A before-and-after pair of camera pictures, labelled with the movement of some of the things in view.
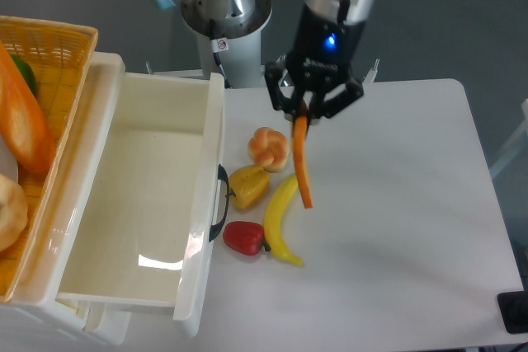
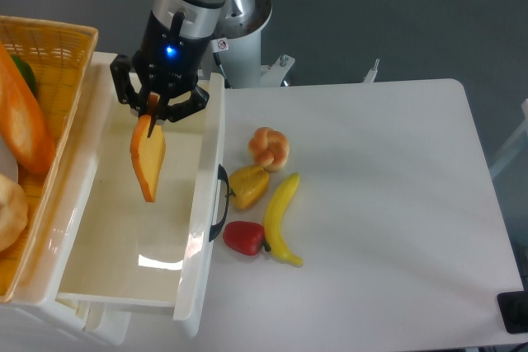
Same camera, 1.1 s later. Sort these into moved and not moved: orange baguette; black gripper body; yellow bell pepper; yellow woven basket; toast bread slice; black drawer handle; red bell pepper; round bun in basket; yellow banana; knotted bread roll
Moved: black gripper body; toast bread slice
Not moved: black drawer handle; red bell pepper; round bun in basket; orange baguette; knotted bread roll; yellow bell pepper; yellow banana; yellow woven basket
